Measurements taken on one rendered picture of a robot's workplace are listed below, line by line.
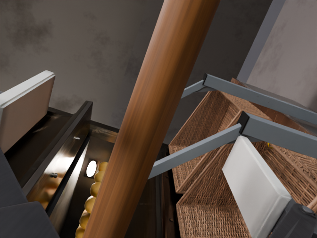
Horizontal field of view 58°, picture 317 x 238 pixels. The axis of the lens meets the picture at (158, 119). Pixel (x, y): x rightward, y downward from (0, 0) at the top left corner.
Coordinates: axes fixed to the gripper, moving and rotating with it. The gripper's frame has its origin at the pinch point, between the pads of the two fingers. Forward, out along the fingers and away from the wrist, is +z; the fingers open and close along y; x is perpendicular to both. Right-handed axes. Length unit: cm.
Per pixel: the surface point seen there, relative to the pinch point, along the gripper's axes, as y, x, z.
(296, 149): 37, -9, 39
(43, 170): -20, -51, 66
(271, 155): 60, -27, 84
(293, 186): 60, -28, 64
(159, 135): 0.9, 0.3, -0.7
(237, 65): 102, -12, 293
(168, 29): -0.7, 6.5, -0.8
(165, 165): 11.4, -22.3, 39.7
